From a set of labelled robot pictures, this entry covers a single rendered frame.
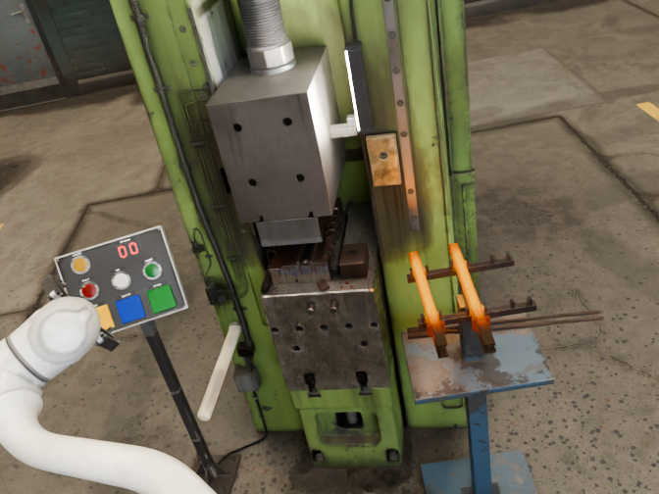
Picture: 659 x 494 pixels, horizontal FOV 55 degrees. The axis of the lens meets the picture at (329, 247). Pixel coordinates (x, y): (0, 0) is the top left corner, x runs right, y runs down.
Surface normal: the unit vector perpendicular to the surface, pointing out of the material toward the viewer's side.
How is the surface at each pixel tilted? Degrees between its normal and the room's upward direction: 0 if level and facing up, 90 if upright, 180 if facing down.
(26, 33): 90
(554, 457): 0
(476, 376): 0
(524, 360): 0
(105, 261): 60
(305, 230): 90
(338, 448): 90
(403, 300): 90
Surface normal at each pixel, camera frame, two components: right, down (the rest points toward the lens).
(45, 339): 0.15, -0.04
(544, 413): -0.18, -0.82
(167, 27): -0.12, 0.57
